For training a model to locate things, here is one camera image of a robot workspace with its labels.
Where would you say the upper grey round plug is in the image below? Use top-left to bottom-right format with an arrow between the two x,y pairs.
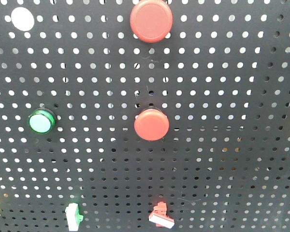
11,7 -> 35,31

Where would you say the black perforated pegboard panel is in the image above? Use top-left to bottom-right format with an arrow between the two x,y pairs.
0,0 -> 290,232

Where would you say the green white knob switch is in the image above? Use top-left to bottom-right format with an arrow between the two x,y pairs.
65,203 -> 84,232

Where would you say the lower red round push button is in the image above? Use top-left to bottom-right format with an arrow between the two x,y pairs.
134,108 -> 170,141

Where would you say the red round push button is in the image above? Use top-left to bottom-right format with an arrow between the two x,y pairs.
134,108 -> 170,141
130,0 -> 173,43

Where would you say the green round push button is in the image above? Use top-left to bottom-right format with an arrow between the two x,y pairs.
28,108 -> 56,134

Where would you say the red white knob switch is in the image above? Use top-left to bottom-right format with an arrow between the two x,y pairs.
148,202 -> 174,229

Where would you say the upper red round push button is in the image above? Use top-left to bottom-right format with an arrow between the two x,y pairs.
130,0 -> 173,43

